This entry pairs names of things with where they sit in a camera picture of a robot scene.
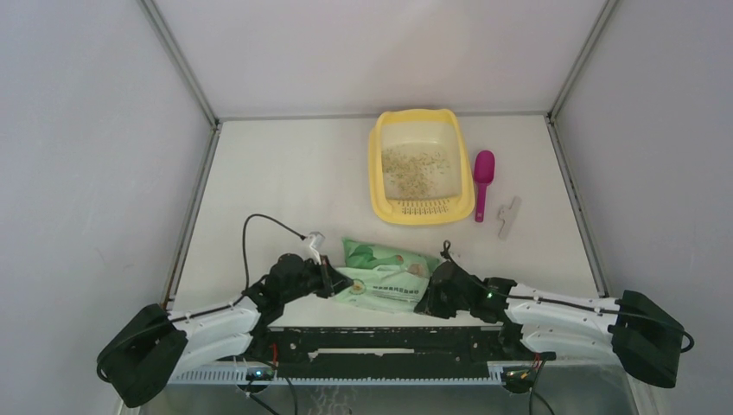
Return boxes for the yellow plastic litter box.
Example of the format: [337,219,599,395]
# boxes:
[367,109,475,226]

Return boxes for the scattered clean litter grains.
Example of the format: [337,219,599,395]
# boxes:
[381,144,453,200]

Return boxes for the green cat litter bag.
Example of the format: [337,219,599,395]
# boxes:
[333,238,441,314]

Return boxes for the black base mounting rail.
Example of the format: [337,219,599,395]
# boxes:
[214,326,557,380]

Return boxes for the right black camera cable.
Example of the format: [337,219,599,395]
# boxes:
[439,240,697,415]

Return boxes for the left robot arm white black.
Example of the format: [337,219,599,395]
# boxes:
[96,253,354,408]

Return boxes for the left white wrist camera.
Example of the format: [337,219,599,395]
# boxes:
[303,232,325,265]

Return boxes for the black camera cable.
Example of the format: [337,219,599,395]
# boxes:
[439,240,697,415]
[96,213,308,385]

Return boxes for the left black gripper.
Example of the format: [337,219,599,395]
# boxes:
[282,256,352,304]

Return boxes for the white slotted cable duct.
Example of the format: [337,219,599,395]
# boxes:
[171,366,505,386]

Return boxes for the pink plastic litter scoop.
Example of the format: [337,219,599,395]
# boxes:
[473,150,495,223]

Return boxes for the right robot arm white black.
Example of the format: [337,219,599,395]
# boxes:
[414,260,695,388]

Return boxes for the left black camera cable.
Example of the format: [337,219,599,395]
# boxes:
[96,213,308,385]

